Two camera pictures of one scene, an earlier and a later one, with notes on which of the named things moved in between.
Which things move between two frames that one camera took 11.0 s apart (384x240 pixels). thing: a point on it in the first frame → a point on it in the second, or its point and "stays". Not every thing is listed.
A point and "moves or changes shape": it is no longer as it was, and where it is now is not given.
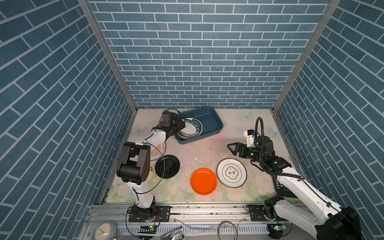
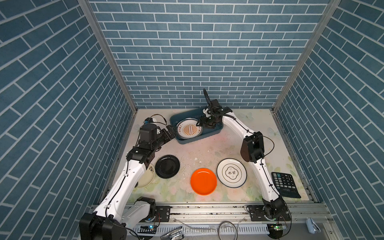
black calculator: [283, 191] stays
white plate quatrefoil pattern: [231, 172] stays
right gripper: [238, 148] → [202, 121]
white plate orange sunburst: [157, 150] moves or changes shape
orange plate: [203, 181] stays
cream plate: [152, 172] stays
